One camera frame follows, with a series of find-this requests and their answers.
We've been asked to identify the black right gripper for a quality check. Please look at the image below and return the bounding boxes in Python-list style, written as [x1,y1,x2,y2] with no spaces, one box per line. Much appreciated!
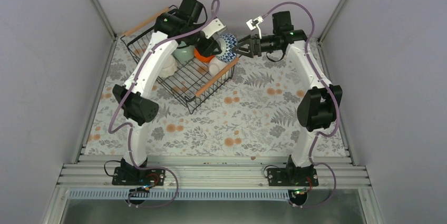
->
[231,34,280,59]

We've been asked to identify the mint green bowl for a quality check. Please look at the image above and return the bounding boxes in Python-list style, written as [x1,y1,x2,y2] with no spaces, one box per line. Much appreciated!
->
[172,46,195,64]

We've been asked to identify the white scalloped bowl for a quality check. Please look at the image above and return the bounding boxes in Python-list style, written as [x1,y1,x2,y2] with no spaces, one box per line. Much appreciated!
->
[159,55,178,78]

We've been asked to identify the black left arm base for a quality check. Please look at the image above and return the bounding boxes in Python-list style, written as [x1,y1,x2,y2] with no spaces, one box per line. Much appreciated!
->
[111,158,166,187]

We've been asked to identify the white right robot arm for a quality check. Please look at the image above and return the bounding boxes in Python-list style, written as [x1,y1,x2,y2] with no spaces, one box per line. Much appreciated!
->
[232,11,343,186]

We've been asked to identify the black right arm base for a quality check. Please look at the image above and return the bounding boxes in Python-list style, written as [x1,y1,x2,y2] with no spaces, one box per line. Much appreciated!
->
[263,155,319,187]

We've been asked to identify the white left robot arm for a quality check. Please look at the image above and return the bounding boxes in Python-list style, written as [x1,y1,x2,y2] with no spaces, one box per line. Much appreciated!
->
[108,0,226,184]

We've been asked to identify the orange glossy bowl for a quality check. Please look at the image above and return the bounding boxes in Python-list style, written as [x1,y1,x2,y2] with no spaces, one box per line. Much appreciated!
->
[194,49,215,63]

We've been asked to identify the white ribbed bowl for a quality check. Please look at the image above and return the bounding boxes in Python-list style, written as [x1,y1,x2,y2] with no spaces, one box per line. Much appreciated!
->
[208,57,228,76]

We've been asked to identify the floral table mat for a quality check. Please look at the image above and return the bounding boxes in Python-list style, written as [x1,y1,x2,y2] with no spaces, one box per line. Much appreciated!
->
[84,41,346,157]

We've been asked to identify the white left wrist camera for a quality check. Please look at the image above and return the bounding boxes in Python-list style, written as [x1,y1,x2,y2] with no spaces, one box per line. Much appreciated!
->
[201,17,227,39]

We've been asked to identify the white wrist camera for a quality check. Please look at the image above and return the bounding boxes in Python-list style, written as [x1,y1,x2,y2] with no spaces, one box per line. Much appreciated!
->
[246,16,264,39]
[201,17,227,39]

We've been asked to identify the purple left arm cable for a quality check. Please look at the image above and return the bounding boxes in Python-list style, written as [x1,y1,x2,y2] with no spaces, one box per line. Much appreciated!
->
[108,0,221,209]

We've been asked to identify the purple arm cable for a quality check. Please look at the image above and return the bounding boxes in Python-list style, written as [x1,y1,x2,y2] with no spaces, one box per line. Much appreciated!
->
[108,0,221,209]
[261,2,341,209]

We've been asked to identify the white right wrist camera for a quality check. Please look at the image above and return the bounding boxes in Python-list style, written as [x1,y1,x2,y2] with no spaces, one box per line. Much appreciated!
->
[246,16,264,39]

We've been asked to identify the black wire dish rack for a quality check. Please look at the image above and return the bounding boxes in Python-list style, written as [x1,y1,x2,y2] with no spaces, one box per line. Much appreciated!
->
[127,6,235,112]

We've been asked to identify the wooden rack handle near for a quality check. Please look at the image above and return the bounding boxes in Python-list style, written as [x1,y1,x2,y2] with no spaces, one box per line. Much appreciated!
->
[195,57,240,98]

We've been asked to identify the wooden rack handle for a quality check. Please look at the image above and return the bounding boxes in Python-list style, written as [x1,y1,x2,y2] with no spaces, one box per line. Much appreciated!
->
[195,57,240,98]
[122,7,170,36]

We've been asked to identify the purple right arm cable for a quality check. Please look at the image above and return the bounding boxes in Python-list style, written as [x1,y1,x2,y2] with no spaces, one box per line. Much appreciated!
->
[261,2,341,209]

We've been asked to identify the wooden rack handle far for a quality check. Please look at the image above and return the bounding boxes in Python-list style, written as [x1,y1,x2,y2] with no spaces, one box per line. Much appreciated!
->
[122,7,170,36]

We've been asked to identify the aluminium frame post left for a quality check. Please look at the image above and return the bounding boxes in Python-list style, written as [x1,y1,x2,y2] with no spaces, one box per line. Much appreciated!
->
[90,0,116,41]

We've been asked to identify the aluminium frame post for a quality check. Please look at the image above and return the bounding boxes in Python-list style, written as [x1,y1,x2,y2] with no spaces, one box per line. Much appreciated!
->
[318,0,348,44]
[90,0,116,41]

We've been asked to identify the aluminium frame post right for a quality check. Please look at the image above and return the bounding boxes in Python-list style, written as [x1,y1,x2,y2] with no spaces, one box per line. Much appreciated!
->
[318,0,348,44]

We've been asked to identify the aluminium rail base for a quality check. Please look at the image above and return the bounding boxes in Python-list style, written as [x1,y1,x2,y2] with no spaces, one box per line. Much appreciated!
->
[56,155,371,201]

